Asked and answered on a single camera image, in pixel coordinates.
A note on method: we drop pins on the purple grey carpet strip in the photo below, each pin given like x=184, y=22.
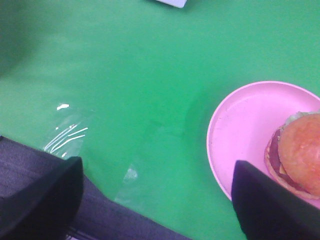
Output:
x=98, y=218

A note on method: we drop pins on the clear tape piece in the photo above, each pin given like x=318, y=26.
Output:
x=135, y=191
x=68, y=131

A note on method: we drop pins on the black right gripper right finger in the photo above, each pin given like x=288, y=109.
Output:
x=267, y=211

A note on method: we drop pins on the white microwave oven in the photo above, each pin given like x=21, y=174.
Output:
x=170, y=3

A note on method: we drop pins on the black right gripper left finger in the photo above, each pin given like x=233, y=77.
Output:
x=45, y=209

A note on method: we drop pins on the pink round plate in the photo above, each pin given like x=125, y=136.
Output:
x=245, y=121

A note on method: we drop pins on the toy burger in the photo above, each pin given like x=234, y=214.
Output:
x=292, y=155

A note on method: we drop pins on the green table cloth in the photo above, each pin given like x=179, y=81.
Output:
x=153, y=75

